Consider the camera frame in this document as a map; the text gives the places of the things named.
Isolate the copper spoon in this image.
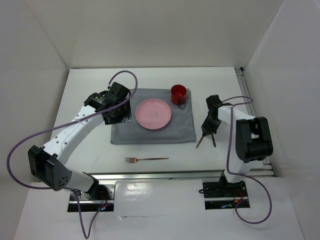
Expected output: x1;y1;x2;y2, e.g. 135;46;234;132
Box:
211;133;217;148

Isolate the pink plate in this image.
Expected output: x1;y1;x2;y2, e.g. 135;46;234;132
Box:
135;98;172;130

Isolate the grey cloth placemat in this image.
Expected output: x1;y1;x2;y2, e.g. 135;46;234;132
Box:
110;88;196;145

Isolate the red mug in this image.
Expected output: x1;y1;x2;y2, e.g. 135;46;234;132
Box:
170;84;187;106

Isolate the copper fork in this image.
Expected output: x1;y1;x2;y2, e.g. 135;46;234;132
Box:
124;157;169;164

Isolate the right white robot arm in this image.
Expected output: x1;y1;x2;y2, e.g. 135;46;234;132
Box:
201;95;273;198

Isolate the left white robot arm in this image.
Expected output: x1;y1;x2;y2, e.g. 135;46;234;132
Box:
28;82;132;200

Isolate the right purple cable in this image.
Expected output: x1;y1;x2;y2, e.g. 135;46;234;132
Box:
221;96;273;225

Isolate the purple cable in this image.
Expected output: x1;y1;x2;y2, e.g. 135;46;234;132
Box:
221;96;273;225
6;70;139;240

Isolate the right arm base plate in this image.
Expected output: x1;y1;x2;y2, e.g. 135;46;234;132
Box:
198;181;250;210

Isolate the aluminium rail frame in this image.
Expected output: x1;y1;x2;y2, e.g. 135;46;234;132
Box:
39;66;275;182

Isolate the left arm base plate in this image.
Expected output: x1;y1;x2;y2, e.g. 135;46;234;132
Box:
76;181;116;213

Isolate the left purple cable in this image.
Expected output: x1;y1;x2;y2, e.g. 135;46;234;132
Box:
6;70;139;240

